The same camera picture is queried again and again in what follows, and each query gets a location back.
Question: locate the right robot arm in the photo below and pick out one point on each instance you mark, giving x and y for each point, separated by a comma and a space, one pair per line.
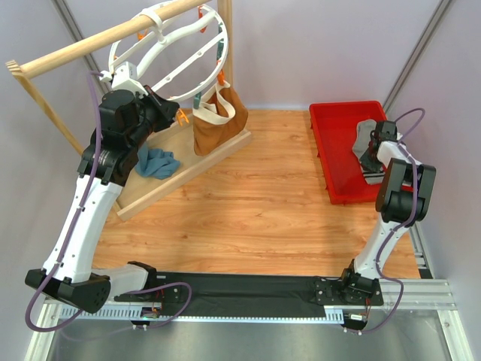
403, 199

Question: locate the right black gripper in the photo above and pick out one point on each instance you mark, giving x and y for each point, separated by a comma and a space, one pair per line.
373, 159

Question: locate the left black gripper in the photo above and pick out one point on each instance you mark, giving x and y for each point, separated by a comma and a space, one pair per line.
164, 109

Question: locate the brown sock with cream cuff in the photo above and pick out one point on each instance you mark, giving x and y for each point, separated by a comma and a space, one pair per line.
220, 116

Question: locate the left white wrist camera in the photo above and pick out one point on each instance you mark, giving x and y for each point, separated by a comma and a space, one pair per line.
124, 77

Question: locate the blue sock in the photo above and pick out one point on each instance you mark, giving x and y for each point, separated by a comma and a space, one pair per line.
156, 163

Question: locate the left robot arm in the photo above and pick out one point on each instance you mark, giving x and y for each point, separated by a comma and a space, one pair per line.
90, 195

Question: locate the red plastic tray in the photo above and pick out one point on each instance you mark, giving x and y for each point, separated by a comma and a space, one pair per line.
334, 128

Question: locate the grey striped sock in tray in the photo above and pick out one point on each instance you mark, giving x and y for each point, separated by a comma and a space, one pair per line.
363, 131

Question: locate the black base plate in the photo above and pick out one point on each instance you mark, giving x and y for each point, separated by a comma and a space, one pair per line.
221, 295

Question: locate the aluminium frame rail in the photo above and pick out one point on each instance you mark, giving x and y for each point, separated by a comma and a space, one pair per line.
174, 296

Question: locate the wooden hanger rack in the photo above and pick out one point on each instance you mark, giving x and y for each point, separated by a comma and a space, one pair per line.
166, 23

